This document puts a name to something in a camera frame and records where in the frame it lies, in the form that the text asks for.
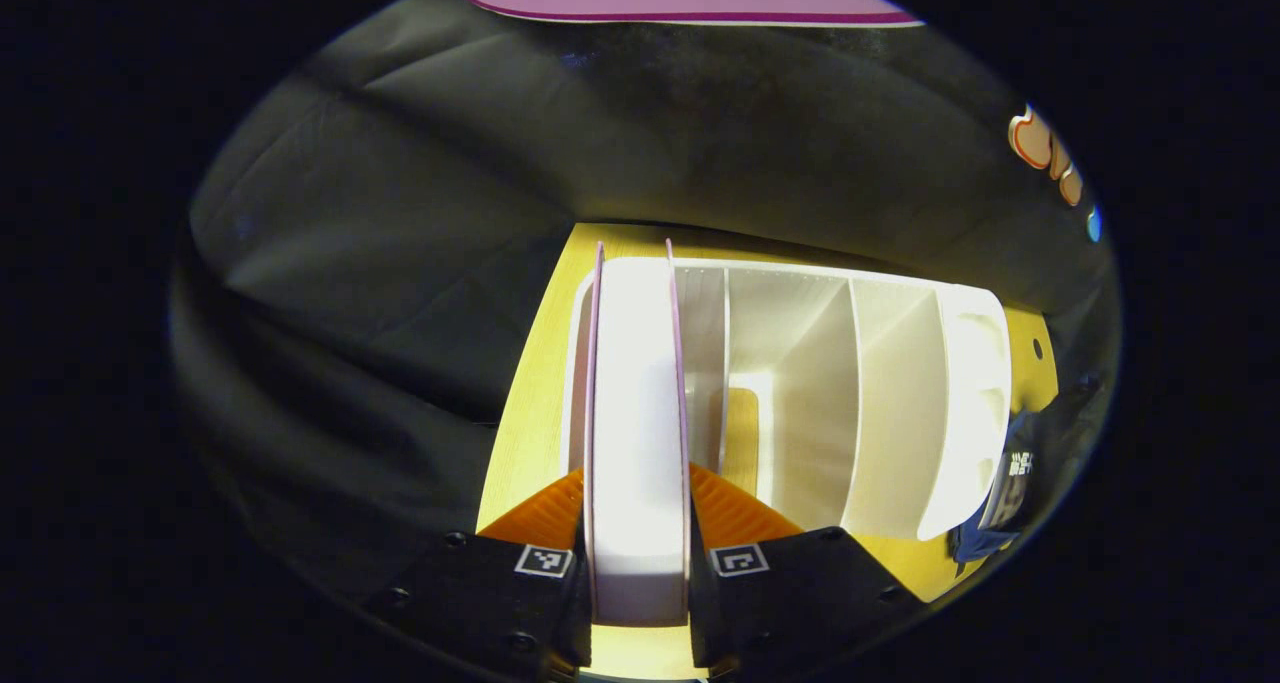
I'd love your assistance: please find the blue schoolbag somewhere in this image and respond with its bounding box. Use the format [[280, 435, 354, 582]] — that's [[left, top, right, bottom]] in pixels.
[[948, 378, 1106, 564]]

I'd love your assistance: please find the white bookshelf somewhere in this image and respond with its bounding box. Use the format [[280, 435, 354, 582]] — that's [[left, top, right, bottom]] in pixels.
[[565, 253, 1013, 544]]

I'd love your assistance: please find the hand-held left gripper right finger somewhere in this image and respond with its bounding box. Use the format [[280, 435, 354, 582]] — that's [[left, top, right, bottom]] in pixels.
[[688, 463, 926, 682]]

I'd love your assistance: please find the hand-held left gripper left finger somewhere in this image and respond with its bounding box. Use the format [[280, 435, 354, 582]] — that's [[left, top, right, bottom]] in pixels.
[[360, 468, 593, 682]]

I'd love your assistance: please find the pink cover book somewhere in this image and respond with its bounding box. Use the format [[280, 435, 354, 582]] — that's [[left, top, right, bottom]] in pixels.
[[583, 240, 693, 626]]

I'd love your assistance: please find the black backdrop cloth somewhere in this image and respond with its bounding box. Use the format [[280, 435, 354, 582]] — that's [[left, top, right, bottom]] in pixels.
[[170, 0, 1121, 604]]

